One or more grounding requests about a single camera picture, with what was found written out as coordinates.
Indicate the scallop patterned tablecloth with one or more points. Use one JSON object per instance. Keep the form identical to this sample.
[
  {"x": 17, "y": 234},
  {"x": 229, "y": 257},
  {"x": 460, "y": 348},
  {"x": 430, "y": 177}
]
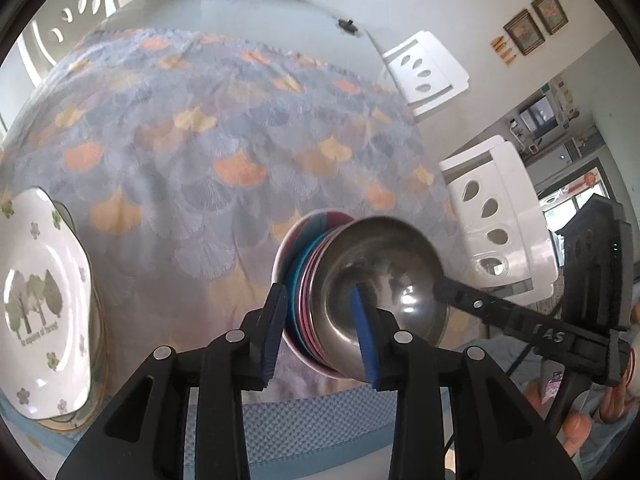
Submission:
[{"x": 200, "y": 160}]

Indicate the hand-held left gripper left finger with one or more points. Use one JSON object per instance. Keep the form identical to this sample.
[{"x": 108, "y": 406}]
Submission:
[{"x": 274, "y": 340}]

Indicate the white cutout chair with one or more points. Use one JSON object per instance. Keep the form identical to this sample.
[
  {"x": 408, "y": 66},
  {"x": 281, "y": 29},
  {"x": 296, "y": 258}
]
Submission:
[
  {"x": 500, "y": 200},
  {"x": 425, "y": 72},
  {"x": 65, "y": 15}
]

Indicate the teal bowl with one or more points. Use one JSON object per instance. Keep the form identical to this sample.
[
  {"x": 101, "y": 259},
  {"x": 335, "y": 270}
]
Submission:
[{"x": 295, "y": 280}]

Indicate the glass door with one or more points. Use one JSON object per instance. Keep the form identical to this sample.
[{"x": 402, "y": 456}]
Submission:
[{"x": 575, "y": 185}]

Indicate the blue textured cloth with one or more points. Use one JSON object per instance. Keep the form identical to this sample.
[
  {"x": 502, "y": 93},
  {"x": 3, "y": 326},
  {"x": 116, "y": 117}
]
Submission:
[{"x": 310, "y": 425}]

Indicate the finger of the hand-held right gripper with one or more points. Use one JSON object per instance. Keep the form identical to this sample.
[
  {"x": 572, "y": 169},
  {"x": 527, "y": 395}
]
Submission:
[{"x": 525, "y": 327}]

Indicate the white tree print plate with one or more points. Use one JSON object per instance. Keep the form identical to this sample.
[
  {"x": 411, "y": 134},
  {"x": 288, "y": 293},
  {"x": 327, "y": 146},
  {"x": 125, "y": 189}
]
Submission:
[{"x": 45, "y": 260}]

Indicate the kitchen cabinet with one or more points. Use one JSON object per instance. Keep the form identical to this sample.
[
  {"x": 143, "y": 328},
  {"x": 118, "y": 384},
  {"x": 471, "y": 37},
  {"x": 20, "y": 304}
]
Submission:
[{"x": 537, "y": 115}]

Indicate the red window decoration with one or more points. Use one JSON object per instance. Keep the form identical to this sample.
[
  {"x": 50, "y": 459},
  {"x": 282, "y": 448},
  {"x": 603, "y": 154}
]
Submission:
[{"x": 590, "y": 178}]

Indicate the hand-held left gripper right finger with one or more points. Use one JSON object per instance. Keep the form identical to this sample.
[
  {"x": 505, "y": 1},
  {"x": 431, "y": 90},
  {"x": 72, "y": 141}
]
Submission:
[{"x": 365, "y": 345}]

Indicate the person's right hand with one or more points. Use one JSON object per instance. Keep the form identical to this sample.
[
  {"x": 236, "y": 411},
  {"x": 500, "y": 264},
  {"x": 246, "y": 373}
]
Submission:
[{"x": 577, "y": 430}]

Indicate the small black object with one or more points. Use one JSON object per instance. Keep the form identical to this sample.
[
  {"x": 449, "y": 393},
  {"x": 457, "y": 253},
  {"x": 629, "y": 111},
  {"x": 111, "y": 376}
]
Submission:
[{"x": 346, "y": 25}]

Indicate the small framed picture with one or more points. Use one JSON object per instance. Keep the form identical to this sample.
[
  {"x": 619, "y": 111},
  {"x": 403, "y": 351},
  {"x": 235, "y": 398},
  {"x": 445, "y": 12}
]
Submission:
[
  {"x": 550, "y": 11},
  {"x": 523, "y": 31}
]

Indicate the stainless steel bowl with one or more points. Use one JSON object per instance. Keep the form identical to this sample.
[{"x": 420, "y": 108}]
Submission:
[{"x": 380, "y": 255}]

